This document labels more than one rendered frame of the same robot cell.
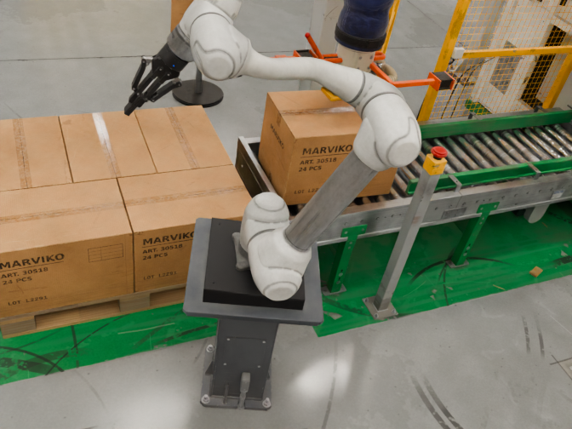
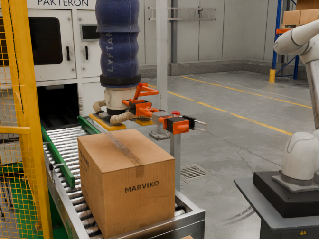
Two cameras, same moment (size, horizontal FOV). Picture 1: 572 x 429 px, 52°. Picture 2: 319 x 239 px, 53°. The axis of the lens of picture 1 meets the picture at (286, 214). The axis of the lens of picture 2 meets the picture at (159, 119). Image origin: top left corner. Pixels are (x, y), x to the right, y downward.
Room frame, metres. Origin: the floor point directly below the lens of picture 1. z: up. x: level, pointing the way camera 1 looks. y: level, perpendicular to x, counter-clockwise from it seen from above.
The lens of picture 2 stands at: (2.27, 1.61, 1.61)
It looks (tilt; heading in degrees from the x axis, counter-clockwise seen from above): 16 degrees down; 271
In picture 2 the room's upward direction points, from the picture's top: straight up
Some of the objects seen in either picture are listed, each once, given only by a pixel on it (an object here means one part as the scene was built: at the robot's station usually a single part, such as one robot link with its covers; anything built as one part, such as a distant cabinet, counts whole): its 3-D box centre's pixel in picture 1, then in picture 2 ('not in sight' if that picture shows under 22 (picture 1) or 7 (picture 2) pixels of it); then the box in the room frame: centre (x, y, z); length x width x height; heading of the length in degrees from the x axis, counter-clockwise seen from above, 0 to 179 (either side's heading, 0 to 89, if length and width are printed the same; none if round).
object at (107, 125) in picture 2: not in sight; (106, 118); (2.61, -0.12, 1.13); 0.34 x 0.10 x 0.05; 120
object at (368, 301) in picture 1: (380, 305); not in sight; (2.20, -0.60, 0.01); 0.15 x 0.15 x 0.03; 29
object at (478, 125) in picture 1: (474, 122); (47, 147); (3.34, -1.05, 0.60); 1.60 x 0.10 x 0.09; 119
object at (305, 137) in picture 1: (329, 144); (122, 177); (2.54, -0.15, 0.75); 0.60 x 0.40 x 0.40; 117
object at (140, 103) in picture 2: (305, 60); (140, 107); (2.40, 0.05, 1.23); 0.10 x 0.08 x 0.06; 30
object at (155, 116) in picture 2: not in sight; (161, 118); (2.29, 0.23, 1.23); 0.07 x 0.07 x 0.04; 30
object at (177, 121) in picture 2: not in sight; (175, 124); (2.23, 0.35, 1.23); 0.08 x 0.07 x 0.05; 120
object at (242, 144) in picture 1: (262, 180); (150, 231); (2.36, 0.15, 0.58); 0.70 x 0.03 x 0.06; 29
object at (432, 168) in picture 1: (405, 240); (174, 180); (2.20, -0.60, 0.50); 0.07 x 0.07 x 1.00; 29
